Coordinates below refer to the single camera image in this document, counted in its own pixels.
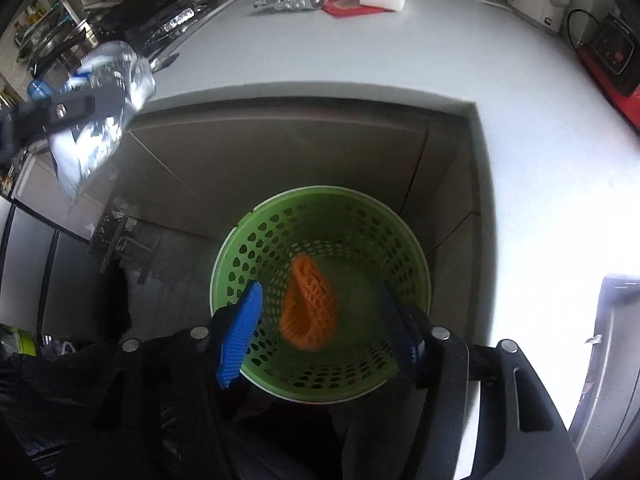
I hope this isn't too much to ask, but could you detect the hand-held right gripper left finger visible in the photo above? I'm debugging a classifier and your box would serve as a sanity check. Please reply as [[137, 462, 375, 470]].
[[55, 281, 264, 480]]

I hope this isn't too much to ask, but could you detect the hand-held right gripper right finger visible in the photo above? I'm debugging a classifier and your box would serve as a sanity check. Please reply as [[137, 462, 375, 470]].
[[381, 282, 587, 480]]

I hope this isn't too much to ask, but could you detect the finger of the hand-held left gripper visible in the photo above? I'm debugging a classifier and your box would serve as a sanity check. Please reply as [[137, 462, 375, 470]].
[[20, 94, 97, 136]]

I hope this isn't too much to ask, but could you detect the crushed clear plastic bottle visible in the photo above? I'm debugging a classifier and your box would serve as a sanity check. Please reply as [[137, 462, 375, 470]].
[[49, 40, 158, 206]]

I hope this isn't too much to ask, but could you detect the orange foam fruit net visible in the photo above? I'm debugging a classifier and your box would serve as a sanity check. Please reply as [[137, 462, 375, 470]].
[[278, 253, 340, 351]]

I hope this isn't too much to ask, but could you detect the green perforated plastic basket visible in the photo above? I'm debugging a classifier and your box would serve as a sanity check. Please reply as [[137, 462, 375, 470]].
[[210, 186, 432, 403]]

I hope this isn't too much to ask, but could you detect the silver foil wrapper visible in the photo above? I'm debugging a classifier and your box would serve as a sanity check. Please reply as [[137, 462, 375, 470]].
[[252, 0, 328, 12]]

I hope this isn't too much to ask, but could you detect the red snack packet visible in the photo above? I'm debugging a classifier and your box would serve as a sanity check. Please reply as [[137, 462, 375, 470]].
[[322, 0, 396, 20]]

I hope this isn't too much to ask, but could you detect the blue plastic container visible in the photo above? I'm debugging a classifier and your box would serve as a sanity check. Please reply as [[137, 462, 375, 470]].
[[26, 77, 57, 104]]

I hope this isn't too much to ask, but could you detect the cluttered kitchen shelf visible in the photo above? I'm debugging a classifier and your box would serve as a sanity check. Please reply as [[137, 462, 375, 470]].
[[12, 0, 101, 78]]

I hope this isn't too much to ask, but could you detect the gas stove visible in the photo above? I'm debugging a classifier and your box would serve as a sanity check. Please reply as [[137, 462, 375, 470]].
[[120, 0, 222, 70]]

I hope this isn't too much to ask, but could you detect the stainless steel sink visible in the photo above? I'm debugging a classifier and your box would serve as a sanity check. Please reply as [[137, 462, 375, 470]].
[[567, 274, 640, 480]]

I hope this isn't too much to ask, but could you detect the red and black cooker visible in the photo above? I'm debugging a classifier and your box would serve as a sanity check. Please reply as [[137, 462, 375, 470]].
[[575, 10, 640, 133]]

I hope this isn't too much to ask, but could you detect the black power cable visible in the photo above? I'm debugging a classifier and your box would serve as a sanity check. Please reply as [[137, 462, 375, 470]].
[[566, 8, 617, 52]]

